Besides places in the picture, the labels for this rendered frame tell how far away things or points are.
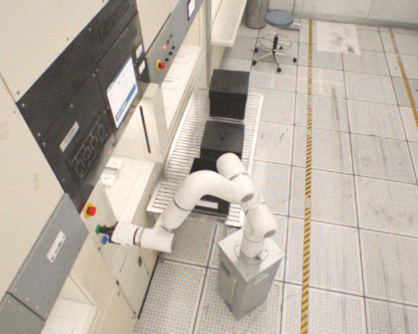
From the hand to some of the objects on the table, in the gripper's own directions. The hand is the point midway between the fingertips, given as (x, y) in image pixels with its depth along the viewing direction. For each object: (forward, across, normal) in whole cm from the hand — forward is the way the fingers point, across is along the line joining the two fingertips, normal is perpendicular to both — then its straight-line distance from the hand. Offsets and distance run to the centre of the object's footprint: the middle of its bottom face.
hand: (104, 229), depth 148 cm
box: (-33, -148, +44) cm, 158 cm away
